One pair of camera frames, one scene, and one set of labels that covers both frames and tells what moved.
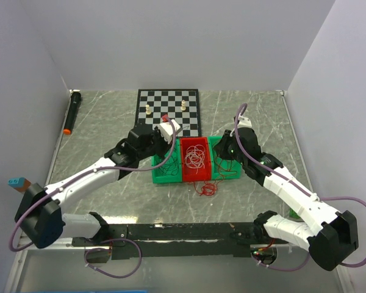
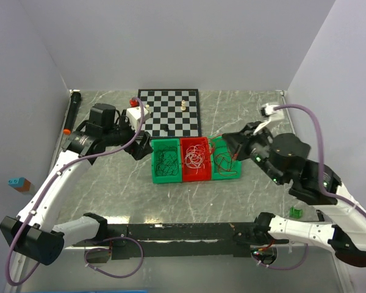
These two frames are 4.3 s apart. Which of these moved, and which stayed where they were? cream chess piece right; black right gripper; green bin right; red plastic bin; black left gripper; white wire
Moved: black right gripper; black left gripper
Stayed: cream chess piece right; red plastic bin; green bin right; white wire
